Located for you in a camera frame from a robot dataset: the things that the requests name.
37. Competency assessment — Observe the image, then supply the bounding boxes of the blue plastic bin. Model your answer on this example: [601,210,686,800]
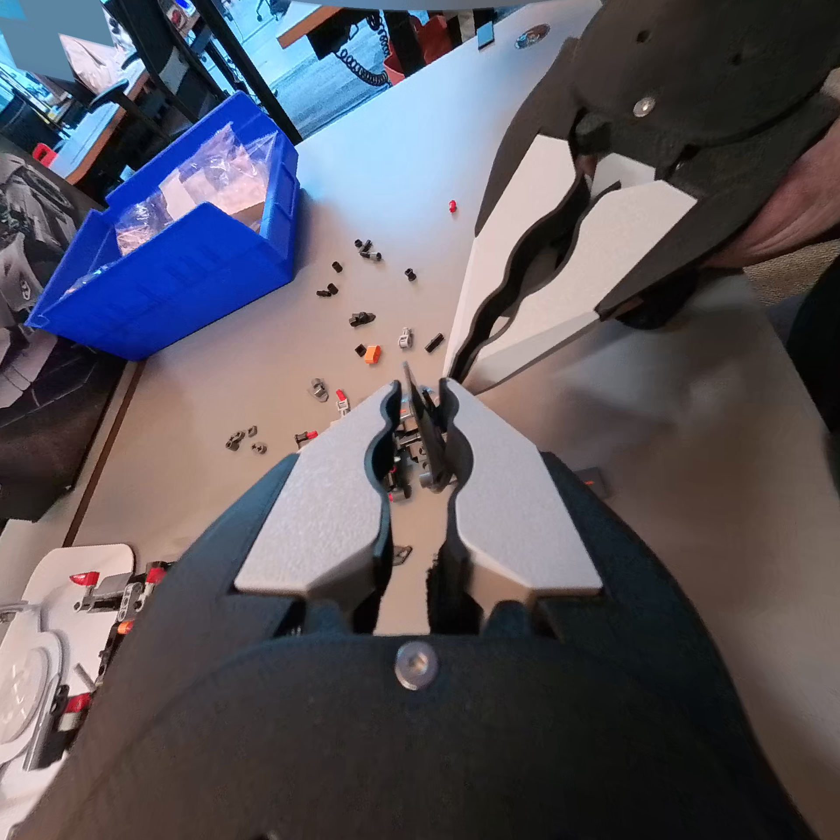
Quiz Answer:
[26,90,301,361]

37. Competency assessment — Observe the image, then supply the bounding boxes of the dark lego box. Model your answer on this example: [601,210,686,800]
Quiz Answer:
[0,134,129,522]

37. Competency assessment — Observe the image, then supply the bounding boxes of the lego car chassis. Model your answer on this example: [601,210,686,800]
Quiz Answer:
[23,561,178,772]

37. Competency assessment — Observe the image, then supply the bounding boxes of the black coiled cable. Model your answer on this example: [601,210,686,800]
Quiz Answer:
[338,13,389,86]

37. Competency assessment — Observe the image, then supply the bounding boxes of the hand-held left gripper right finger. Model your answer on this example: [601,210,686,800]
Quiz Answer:
[438,378,603,618]

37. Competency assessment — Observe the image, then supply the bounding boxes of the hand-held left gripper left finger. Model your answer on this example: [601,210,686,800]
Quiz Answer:
[234,381,403,632]

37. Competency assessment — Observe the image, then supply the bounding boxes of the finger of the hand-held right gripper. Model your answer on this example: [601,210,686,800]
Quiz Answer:
[461,179,698,395]
[444,134,590,385]

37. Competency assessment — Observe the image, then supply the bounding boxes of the clear plastic bags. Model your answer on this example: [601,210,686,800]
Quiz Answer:
[79,121,280,263]

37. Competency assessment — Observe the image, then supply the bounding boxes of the white stand base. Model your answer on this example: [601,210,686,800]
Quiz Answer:
[0,543,135,769]

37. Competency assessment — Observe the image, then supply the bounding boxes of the grey lego assembly orange stripe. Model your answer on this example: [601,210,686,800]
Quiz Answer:
[293,387,457,503]

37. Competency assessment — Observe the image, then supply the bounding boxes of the person's right hand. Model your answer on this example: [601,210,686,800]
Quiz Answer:
[705,121,840,271]

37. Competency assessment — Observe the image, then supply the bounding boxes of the small black lego panel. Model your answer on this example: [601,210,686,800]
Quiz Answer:
[402,361,454,490]

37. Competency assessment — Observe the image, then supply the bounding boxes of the scattered small lego pieces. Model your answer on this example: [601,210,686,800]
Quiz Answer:
[308,199,460,411]

